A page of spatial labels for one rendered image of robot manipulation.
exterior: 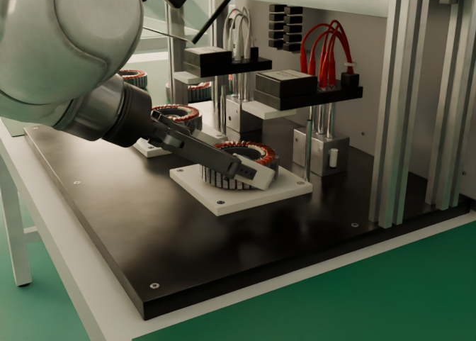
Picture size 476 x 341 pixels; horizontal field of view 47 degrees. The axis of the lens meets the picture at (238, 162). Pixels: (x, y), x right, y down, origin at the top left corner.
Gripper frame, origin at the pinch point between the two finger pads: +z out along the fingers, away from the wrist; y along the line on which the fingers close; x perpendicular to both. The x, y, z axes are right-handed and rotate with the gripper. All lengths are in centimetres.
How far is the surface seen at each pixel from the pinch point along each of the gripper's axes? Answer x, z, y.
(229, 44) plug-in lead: -16.5, 3.9, 24.3
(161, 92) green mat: -2, 15, 65
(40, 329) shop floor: 80, 22, 87
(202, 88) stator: -8, 18, 52
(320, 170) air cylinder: -3.9, 11.8, -3.2
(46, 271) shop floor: 76, 29, 120
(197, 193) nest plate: 5.7, -5.2, -2.0
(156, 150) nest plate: 5.1, -4.0, 16.6
